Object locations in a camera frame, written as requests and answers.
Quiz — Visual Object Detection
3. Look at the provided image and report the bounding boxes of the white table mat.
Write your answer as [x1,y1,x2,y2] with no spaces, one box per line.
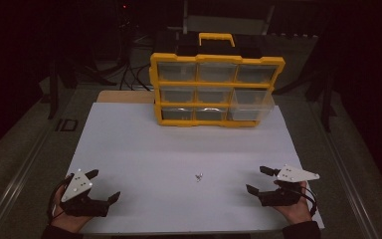
[70,101,325,235]

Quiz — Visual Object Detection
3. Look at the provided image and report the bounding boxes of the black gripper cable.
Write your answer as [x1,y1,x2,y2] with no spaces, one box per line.
[283,180,318,217]
[46,172,75,223]

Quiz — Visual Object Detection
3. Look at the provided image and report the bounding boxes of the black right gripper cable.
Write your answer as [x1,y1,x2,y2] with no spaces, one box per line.
[283,180,318,217]

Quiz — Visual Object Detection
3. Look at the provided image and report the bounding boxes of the black floor cables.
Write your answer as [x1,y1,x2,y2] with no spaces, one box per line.
[117,63,152,92]

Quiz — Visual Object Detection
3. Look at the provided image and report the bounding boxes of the large clear plastic drawer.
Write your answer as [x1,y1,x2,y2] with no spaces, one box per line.
[227,89,277,122]

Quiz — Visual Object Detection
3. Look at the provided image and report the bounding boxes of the person's left hand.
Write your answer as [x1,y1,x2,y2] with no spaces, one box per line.
[48,184,95,234]

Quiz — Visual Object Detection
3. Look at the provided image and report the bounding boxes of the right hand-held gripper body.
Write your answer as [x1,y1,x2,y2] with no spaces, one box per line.
[260,163,321,208]

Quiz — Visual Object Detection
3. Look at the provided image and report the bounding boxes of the yellow parts organizer case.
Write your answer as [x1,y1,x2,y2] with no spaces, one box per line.
[148,31,287,128]

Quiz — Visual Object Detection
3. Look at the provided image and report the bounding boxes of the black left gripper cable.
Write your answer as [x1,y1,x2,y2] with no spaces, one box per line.
[46,172,75,223]

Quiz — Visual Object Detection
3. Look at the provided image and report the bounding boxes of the person's right hand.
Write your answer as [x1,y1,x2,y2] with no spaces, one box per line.
[272,180,314,226]

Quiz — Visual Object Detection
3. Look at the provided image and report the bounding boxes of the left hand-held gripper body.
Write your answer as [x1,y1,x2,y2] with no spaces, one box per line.
[59,168,111,219]

